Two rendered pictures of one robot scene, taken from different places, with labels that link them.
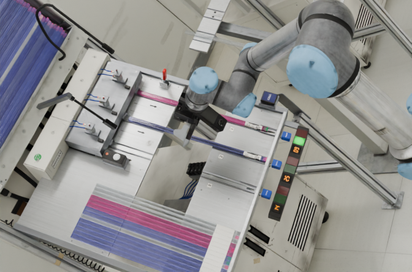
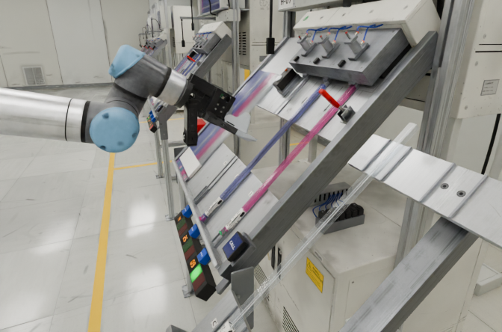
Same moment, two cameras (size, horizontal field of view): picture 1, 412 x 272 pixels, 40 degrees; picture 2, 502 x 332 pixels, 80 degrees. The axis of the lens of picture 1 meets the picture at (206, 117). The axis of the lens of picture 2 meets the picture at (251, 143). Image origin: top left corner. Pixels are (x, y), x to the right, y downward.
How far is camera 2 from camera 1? 199 cm
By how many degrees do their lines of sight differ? 87
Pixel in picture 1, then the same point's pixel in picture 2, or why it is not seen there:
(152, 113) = (318, 108)
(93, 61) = (397, 9)
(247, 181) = (205, 197)
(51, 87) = not seen: outside the picture
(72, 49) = not seen: outside the picture
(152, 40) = not seen: outside the picture
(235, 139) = (239, 195)
